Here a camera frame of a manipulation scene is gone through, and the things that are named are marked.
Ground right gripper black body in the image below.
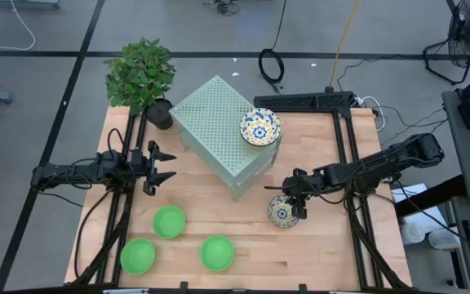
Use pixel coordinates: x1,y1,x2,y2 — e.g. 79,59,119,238
290,167,326,221

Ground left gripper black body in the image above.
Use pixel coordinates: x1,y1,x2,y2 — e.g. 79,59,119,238
128,140,157,196

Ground green plastic bowl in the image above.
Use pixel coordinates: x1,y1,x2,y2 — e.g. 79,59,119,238
152,204,187,240
119,237,157,275
199,234,236,273

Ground pale green perforated shelf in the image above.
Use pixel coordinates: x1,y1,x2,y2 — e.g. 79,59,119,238
168,74,284,202

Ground green potted plant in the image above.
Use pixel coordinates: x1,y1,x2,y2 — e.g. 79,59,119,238
103,36,178,131

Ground silver aluminium bar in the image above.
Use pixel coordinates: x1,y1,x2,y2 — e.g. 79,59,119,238
102,288,150,294

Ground white round container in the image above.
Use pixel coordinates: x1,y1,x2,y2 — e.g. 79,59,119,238
400,221,427,246
427,227,461,252

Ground white paper sheet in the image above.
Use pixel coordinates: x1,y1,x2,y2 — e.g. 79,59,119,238
389,182,444,229

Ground black support beam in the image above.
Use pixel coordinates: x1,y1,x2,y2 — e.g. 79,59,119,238
393,175,468,218

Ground grey cart base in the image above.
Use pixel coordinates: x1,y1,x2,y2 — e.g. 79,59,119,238
0,0,61,10

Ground black floor fan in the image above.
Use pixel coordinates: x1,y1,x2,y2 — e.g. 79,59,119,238
422,0,470,87

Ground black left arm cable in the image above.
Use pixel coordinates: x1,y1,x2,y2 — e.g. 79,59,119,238
106,127,126,156

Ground black aluminium table frame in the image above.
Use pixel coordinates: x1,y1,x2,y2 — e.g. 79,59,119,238
65,90,414,294

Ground white looped cable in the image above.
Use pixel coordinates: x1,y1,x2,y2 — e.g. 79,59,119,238
357,95,388,132

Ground black coiled cable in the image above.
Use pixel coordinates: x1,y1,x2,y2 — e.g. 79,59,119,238
257,0,288,94

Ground yellow cord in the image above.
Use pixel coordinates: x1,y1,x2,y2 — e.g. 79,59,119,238
325,0,361,94

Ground black cable tangle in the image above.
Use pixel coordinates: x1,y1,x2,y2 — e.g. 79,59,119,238
202,0,241,17

